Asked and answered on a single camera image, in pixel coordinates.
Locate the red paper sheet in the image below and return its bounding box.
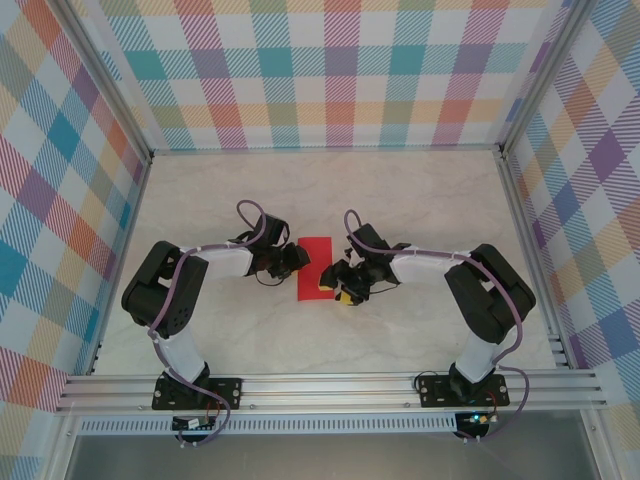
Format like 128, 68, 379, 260
295, 236, 335, 303

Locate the grey metal panel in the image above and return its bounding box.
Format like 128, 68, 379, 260
67, 433, 599, 480

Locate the control board with green light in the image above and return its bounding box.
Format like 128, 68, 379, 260
457, 410, 501, 431

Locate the black control board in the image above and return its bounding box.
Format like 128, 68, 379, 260
171, 415, 217, 432

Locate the left gripper thin black cable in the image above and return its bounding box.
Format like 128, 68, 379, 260
253, 272, 292, 288

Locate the aluminium mounting rail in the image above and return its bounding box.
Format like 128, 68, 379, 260
54, 368, 609, 416

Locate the aluminium frame cross bar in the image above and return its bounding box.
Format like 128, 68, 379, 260
149, 145, 504, 157

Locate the perforated metal cable tray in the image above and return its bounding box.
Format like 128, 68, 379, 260
77, 417, 459, 435

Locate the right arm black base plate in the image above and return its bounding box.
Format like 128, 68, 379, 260
416, 372, 510, 409

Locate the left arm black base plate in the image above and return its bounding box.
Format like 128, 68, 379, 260
152, 374, 245, 412

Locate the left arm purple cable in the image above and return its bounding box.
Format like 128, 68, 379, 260
148, 199, 269, 449

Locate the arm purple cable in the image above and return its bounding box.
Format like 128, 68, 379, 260
343, 208, 530, 444
148, 199, 269, 449

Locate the aluminium side rail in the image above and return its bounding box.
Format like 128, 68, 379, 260
87, 152, 154, 376
497, 149, 574, 371

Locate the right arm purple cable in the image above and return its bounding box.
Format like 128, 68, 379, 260
343, 208, 530, 444

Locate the aluminium frame post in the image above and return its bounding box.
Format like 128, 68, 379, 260
497, 0, 594, 161
59, 0, 154, 166

